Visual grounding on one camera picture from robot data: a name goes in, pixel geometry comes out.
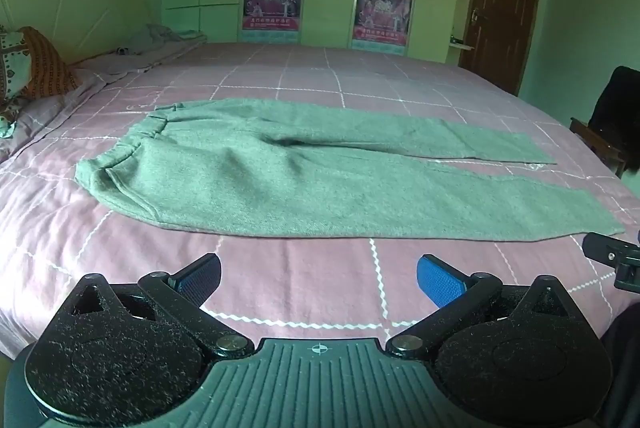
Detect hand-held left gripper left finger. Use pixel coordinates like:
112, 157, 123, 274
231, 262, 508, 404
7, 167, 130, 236
65, 254, 255, 361

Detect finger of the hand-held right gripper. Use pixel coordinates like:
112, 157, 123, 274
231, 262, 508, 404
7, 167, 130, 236
582, 232, 640, 266
616, 264, 640, 294

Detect wooden chair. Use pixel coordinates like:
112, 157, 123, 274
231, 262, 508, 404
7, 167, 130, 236
570, 117, 628, 180

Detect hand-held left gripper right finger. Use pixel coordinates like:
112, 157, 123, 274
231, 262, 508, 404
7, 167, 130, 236
387, 254, 576, 361

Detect orange patterned pillow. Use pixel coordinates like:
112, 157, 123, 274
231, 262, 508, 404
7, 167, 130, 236
0, 26, 81, 139

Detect bed with pink checked sheet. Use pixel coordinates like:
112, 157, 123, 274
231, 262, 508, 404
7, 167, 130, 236
0, 40, 640, 361

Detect lilac grey folded sheet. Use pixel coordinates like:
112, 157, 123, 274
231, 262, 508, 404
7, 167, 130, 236
0, 39, 207, 165

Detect red calendar wall poster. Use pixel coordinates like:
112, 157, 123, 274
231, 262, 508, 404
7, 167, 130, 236
351, 0, 416, 56
242, 0, 305, 43

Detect grey crumpled garment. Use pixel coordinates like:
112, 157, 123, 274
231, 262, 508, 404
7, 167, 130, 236
124, 24, 208, 56

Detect grey-green pants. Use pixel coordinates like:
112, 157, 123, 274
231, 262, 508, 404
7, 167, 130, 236
75, 98, 626, 241

